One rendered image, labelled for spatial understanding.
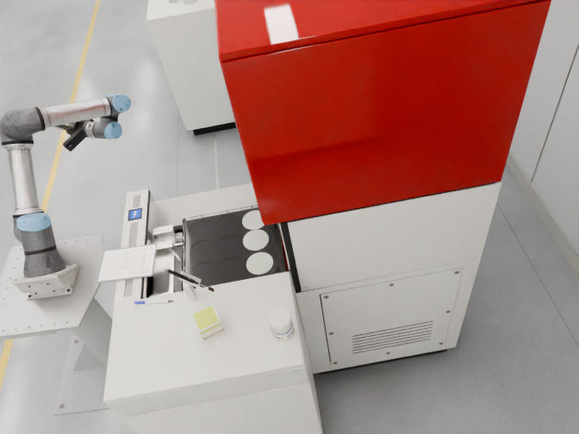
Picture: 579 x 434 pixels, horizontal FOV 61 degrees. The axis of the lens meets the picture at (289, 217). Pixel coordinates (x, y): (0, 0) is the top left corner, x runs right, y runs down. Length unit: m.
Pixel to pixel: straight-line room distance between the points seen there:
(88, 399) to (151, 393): 1.25
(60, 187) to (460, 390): 2.99
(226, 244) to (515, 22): 1.23
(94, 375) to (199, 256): 1.19
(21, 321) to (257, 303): 0.96
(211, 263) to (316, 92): 0.90
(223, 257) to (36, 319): 0.76
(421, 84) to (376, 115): 0.13
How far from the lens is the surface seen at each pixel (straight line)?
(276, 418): 1.94
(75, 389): 2.93
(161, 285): 1.93
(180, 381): 1.62
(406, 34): 1.20
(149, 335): 1.73
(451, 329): 2.39
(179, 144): 3.91
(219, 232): 1.98
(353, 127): 1.31
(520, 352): 2.73
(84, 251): 2.27
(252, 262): 1.86
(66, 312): 2.12
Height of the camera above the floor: 2.38
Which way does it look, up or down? 49 degrees down
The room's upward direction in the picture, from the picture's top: 11 degrees counter-clockwise
